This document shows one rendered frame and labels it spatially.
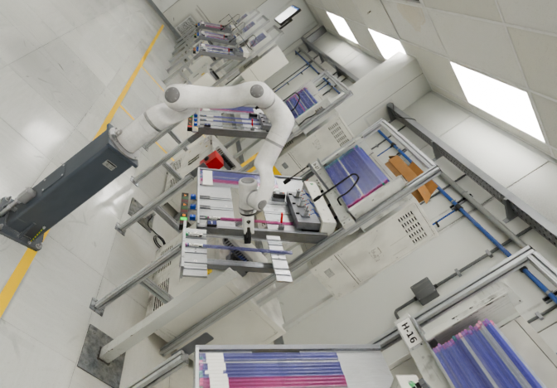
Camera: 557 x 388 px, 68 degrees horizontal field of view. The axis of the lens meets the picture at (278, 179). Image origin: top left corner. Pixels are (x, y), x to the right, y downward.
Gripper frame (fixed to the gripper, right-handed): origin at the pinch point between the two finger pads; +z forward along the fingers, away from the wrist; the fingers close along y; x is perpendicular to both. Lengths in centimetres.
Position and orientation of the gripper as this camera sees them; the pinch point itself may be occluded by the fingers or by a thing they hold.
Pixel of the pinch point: (247, 238)
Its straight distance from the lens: 203.3
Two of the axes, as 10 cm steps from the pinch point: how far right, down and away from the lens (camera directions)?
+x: -9.9, 0.4, -1.6
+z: -0.4, 8.9, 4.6
